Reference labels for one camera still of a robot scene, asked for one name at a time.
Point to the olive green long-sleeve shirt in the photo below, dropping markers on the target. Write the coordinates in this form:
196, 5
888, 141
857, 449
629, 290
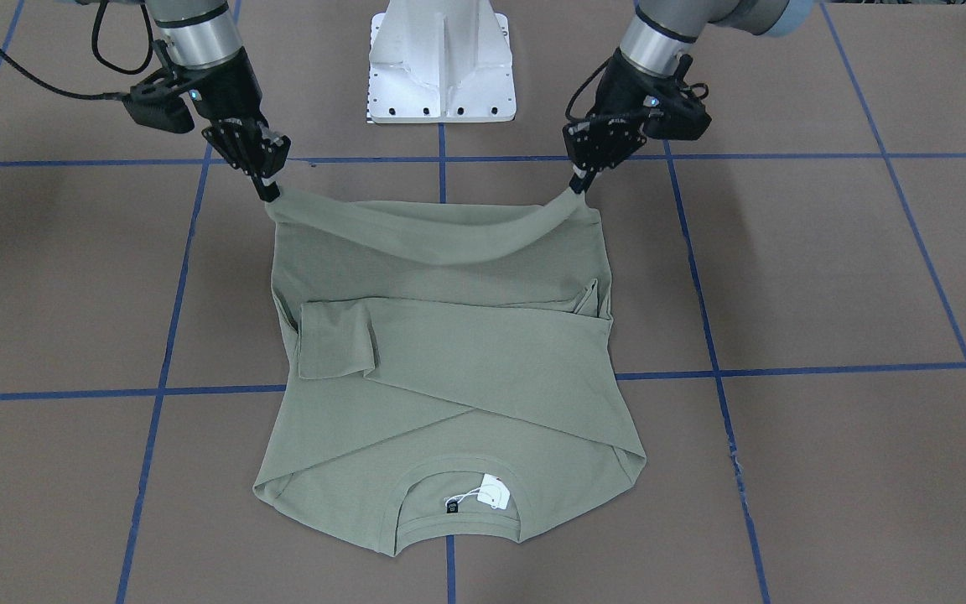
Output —
430, 344

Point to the white paper price tag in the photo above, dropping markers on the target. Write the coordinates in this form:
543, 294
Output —
493, 492

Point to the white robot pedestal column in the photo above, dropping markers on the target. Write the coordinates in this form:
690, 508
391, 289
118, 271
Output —
440, 62

